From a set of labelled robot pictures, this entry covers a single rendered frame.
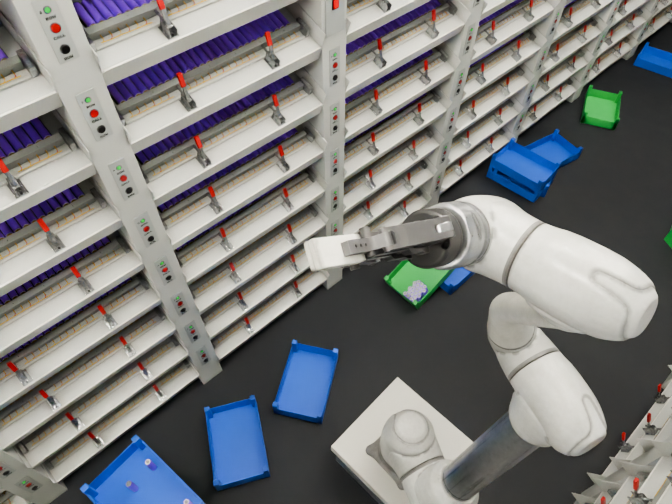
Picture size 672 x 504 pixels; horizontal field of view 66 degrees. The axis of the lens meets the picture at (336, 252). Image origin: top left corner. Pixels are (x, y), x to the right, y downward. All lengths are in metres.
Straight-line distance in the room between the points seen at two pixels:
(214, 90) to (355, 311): 1.33
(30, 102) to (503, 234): 0.92
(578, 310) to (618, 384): 1.86
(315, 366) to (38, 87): 1.54
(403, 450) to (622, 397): 1.16
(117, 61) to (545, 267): 0.94
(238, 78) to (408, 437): 1.13
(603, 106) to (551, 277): 3.17
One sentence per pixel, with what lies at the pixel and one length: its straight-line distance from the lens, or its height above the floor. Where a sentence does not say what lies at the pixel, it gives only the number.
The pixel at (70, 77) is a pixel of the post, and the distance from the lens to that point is 1.22.
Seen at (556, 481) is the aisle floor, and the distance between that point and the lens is 2.30.
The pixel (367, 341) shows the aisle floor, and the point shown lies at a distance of 2.35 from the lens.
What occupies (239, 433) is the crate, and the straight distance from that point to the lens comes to 2.22.
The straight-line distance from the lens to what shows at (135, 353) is 1.89.
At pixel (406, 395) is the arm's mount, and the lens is 2.00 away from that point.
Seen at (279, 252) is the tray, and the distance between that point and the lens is 2.01.
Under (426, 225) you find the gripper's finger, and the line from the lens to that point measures 0.57.
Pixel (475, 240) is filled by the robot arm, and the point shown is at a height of 1.57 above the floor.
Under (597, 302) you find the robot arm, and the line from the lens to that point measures 0.70.
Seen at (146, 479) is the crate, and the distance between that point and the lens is 1.82.
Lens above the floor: 2.08
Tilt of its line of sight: 53 degrees down
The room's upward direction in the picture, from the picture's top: straight up
